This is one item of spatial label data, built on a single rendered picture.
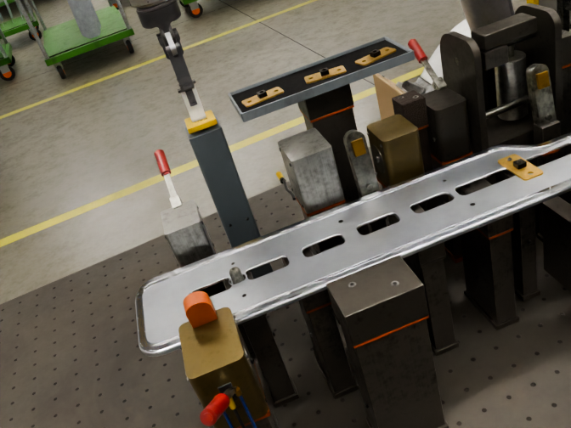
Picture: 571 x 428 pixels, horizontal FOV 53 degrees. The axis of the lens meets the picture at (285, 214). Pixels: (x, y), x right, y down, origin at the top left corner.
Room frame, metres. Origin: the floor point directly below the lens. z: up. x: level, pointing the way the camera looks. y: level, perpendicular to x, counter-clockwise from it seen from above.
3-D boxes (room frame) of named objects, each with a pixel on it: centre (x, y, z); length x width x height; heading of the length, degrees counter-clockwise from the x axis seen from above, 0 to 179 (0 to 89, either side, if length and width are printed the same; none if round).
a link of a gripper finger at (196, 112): (1.11, 0.11, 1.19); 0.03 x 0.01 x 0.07; 96
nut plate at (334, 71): (1.13, -0.16, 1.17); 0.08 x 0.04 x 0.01; 88
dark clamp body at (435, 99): (1.04, -0.36, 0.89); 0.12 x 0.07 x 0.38; 6
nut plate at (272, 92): (1.12, -0.03, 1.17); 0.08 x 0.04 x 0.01; 103
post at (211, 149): (1.11, 0.11, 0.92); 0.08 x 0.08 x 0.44; 6
